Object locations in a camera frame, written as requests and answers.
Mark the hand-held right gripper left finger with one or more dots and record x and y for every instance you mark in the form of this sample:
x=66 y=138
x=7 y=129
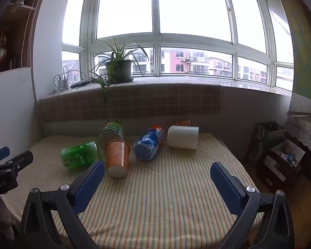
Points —
x=89 y=186

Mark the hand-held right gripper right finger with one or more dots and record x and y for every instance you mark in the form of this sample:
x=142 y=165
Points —
x=225 y=189

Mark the orange paper cup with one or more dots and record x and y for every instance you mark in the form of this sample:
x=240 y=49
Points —
x=117 y=158

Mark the white plastic cup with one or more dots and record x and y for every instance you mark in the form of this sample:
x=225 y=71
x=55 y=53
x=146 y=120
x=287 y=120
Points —
x=182 y=137

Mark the small orange cup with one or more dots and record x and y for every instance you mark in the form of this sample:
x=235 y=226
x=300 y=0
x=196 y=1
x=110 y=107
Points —
x=180 y=122

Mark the green plastic bottle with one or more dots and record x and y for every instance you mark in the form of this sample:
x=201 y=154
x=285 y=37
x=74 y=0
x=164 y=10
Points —
x=79 y=155

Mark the white panel board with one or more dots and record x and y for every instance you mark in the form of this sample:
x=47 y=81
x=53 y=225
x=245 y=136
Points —
x=11 y=114

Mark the brown cardboard box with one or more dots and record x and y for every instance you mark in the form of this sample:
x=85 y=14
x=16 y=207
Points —
x=280 y=163

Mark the green paper shopping bag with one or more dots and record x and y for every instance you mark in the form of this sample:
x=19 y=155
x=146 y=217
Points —
x=268 y=137

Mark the blue plastic bottle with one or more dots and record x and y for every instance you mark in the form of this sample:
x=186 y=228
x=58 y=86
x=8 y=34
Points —
x=147 y=145

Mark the plaid headboard cushion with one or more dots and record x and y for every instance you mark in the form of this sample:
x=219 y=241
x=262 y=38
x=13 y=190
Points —
x=134 y=101

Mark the white lace cloth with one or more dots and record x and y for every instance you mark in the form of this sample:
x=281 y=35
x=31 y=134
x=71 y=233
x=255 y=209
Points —
x=304 y=132

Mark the dark flat device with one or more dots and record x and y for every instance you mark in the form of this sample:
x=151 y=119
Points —
x=80 y=83

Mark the potted spider plant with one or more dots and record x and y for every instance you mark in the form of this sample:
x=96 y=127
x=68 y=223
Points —
x=118 y=66

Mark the white wall charger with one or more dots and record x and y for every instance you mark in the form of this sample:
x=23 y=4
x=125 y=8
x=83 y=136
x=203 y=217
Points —
x=62 y=83

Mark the white window frame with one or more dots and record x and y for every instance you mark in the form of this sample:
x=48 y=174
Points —
x=155 y=37

